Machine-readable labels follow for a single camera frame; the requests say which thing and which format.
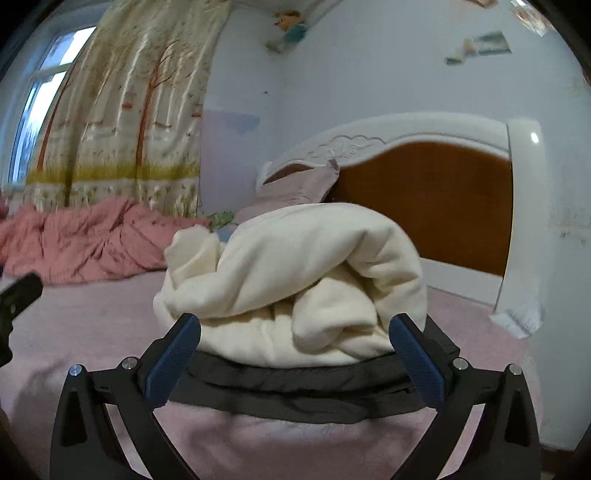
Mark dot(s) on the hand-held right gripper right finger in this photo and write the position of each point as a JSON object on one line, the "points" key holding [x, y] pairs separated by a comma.
{"points": [[418, 364]]}

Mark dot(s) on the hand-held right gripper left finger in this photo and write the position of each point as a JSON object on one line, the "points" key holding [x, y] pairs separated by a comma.
{"points": [[173, 360]]}

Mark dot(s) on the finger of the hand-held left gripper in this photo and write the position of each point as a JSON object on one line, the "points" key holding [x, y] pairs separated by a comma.
{"points": [[21, 295]]}

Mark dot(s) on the cream zip hoodie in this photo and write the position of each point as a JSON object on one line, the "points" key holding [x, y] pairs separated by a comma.
{"points": [[300, 277]]}

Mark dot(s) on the pink checked quilt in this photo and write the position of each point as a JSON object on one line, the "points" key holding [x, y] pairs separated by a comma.
{"points": [[92, 240]]}

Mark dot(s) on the dark grey folded garment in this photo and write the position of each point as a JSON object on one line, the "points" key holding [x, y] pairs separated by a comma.
{"points": [[300, 392]]}

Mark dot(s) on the blue floral pillow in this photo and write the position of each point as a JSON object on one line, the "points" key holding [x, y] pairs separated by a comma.
{"points": [[225, 234]]}

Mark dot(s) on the green patterned cloth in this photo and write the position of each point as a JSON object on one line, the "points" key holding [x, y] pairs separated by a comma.
{"points": [[220, 217]]}

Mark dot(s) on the white and wooden headboard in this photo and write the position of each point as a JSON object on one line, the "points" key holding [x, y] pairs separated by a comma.
{"points": [[438, 207]]}

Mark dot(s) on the window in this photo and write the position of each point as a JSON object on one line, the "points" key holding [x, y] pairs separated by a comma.
{"points": [[41, 106]]}

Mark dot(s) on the beige pillow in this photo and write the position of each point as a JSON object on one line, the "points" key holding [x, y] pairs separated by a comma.
{"points": [[295, 189]]}

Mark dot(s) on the tree print curtain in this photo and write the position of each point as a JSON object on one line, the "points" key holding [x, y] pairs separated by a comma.
{"points": [[129, 115]]}

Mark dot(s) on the wall poster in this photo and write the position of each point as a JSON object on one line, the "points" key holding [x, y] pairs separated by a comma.
{"points": [[489, 44]]}

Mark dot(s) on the wall doll decoration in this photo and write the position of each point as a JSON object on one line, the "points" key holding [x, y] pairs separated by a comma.
{"points": [[293, 30]]}

